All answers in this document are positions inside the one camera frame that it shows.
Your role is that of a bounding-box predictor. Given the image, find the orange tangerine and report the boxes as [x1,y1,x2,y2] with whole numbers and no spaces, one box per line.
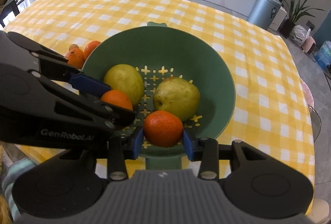
[100,90,133,111]
[143,110,183,148]
[84,41,101,60]
[66,48,85,69]

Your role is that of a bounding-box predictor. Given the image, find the orange tangerine back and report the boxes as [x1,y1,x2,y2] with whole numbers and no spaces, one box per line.
[84,41,101,60]

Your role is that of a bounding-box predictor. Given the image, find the blue water bottle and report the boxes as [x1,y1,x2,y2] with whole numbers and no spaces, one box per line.
[314,40,331,70]

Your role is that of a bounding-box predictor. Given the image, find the white plastic bag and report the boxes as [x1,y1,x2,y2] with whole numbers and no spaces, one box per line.
[289,25,311,46]

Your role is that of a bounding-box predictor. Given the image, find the brown longan fruit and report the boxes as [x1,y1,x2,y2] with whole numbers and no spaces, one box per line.
[68,44,79,51]

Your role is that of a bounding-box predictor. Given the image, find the green colander bowl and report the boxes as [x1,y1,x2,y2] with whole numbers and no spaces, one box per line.
[82,21,236,170]

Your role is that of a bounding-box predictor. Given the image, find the potted plant by bin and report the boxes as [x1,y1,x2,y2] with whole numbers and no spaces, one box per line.
[280,0,325,39]

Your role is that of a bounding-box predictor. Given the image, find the pink small appliance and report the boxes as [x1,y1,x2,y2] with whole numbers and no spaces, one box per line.
[301,36,316,54]

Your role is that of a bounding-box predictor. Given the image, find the blue-grey pedal bin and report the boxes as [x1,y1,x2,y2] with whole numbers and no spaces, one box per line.
[247,0,282,30]

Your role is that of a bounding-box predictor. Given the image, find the round green pear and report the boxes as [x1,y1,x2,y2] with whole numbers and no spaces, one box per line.
[103,64,144,106]

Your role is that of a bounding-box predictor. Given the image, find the large yellow-green pear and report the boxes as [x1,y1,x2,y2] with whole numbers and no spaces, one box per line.
[153,77,200,121]

